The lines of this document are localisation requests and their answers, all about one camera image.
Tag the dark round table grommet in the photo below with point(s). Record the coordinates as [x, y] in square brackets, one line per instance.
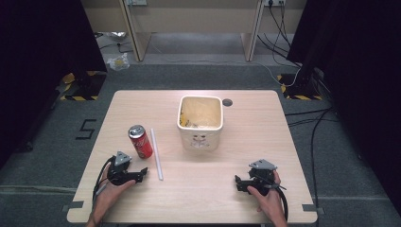
[227, 102]

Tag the black stand base hazard tape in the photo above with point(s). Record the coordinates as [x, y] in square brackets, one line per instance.
[299, 90]
[85, 86]

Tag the cream square bin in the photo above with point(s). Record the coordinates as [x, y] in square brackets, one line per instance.
[200, 137]

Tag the black curtain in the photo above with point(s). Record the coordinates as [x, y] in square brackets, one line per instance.
[41, 63]
[362, 78]

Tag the white straw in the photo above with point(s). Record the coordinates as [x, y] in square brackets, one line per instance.
[156, 154]

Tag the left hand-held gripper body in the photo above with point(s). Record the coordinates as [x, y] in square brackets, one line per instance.
[121, 175]

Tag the person's right hand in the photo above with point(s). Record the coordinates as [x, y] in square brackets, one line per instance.
[271, 201]

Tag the wall socket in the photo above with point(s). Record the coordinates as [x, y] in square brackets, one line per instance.
[275, 2]
[135, 2]

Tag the crumpled foil bag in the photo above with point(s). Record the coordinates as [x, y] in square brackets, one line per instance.
[117, 35]

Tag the clear plastic bag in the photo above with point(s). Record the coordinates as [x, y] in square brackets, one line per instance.
[118, 62]

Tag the person's left hand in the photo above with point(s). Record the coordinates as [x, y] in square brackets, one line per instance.
[108, 197]

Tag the red drink can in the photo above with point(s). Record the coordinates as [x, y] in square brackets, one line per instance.
[141, 142]

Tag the grey tape piece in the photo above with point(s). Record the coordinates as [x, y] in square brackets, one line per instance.
[310, 207]
[74, 205]

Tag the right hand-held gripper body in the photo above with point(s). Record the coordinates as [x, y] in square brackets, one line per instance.
[261, 178]

